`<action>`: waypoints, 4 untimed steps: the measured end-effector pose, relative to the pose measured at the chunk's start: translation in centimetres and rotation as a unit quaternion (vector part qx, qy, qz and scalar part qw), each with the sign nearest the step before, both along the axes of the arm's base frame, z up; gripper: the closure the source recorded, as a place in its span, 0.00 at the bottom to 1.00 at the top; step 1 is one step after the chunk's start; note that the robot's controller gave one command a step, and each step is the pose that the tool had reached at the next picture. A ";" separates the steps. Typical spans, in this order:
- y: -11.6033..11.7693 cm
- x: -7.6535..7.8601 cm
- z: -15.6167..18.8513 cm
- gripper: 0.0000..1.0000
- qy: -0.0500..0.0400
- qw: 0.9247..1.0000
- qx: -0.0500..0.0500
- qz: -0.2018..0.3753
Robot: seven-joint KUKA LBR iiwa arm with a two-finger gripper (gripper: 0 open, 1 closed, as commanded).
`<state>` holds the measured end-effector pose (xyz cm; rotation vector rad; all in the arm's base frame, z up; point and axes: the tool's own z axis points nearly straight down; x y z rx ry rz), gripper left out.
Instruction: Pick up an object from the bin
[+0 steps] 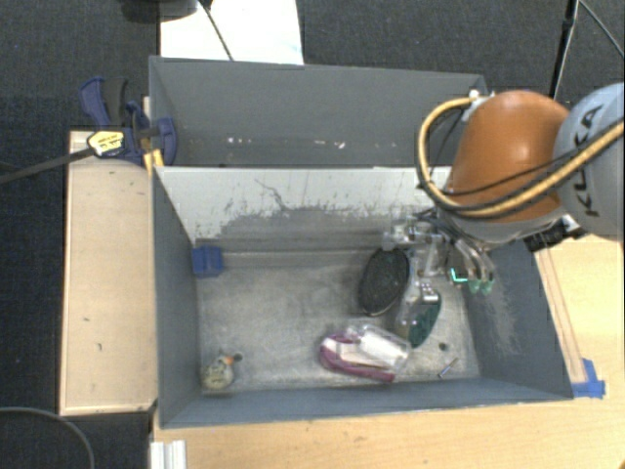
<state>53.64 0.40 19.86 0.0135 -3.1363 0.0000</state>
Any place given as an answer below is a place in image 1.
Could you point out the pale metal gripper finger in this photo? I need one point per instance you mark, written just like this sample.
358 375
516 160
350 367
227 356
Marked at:
428 293
408 311

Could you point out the small dark metal pin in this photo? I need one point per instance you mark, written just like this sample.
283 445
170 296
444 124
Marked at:
447 368

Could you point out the grey metal bin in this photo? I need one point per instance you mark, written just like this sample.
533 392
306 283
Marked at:
293 301

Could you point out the black oval brush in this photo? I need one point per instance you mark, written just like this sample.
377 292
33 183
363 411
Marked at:
384 281

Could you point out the clear packet with purple contents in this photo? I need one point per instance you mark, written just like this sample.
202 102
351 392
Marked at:
363 354

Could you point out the pale wood board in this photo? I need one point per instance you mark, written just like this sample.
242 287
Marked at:
107 281

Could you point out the dark green flat block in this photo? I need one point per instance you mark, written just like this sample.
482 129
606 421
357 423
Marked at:
429 321

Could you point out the small beige toy bird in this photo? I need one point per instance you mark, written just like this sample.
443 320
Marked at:
219 372

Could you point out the black cylinder on white bracket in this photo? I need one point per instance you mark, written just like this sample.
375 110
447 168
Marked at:
549 237

